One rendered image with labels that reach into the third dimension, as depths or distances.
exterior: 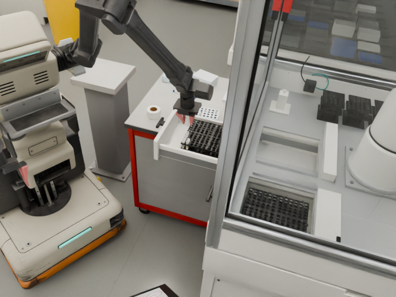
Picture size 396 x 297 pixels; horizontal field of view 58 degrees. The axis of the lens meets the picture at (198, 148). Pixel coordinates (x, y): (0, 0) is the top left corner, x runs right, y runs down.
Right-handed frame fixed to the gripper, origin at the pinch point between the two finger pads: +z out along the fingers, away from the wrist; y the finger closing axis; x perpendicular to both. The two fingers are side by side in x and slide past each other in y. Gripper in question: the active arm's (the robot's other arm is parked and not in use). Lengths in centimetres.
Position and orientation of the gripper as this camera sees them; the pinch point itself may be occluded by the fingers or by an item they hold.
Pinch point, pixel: (187, 122)
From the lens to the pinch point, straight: 148.5
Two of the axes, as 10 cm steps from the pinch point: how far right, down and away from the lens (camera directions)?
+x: -3.1, 6.6, -6.8
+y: -9.5, -2.2, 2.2
